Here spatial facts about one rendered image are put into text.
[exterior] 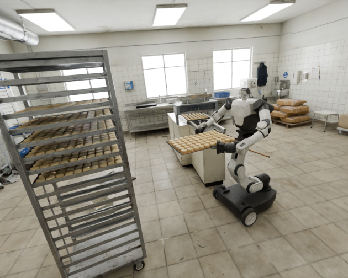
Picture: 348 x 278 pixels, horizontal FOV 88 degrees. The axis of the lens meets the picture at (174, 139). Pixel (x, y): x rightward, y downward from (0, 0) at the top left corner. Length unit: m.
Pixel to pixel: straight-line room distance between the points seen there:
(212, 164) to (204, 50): 4.46
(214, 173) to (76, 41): 5.16
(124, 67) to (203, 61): 2.47
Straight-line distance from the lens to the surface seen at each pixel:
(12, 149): 1.40
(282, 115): 6.04
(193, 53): 6.34
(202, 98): 3.19
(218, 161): 2.73
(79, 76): 1.30
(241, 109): 1.96
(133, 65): 6.04
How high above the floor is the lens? 1.62
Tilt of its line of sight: 19 degrees down
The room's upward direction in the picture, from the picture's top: 6 degrees counter-clockwise
